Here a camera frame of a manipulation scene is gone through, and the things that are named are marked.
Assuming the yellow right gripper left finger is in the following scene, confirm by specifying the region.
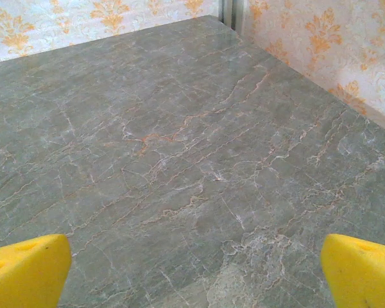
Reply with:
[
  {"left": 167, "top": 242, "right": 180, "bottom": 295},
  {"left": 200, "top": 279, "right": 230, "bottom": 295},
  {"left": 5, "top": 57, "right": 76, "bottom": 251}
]
[{"left": 0, "top": 234, "right": 73, "bottom": 308}]

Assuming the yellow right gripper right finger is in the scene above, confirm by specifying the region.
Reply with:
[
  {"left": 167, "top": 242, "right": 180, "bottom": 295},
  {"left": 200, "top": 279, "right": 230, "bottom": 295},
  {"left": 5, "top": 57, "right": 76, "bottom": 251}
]
[{"left": 320, "top": 234, "right": 385, "bottom": 308}]

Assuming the aluminium frame post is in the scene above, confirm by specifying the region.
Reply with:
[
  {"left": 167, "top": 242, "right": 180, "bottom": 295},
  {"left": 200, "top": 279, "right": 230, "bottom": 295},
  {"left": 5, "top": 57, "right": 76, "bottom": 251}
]
[{"left": 223, "top": 0, "right": 245, "bottom": 33}]

